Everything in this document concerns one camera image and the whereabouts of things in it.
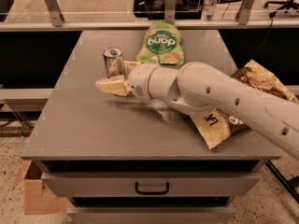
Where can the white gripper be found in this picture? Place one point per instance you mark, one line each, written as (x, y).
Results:
(139, 78)

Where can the redbull can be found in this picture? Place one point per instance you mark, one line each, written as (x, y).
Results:
(113, 61)

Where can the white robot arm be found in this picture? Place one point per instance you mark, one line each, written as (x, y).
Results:
(170, 85)

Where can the green rice chip bag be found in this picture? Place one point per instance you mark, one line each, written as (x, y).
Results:
(161, 45)

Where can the brown sea salt chip bag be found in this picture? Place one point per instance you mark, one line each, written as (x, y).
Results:
(253, 97)

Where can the seated person in background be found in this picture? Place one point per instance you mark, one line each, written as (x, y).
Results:
(154, 9)

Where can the grey drawer cabinet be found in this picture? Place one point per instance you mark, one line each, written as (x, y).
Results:
(82, 130)

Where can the clear plastic water bottle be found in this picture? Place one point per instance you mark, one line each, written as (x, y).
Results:
(208, 11)

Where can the lower grey drawer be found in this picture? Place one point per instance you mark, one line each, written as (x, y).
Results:
(151, 215)

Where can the cardboard box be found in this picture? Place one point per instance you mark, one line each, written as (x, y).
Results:
(38, 197)

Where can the black office chair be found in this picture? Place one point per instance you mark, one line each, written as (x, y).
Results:
(284, 5)

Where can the upper drawer with black handle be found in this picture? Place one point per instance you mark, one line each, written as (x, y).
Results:
(150, 184)

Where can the metal railing frame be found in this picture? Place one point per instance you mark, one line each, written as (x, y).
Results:
(99, 14)

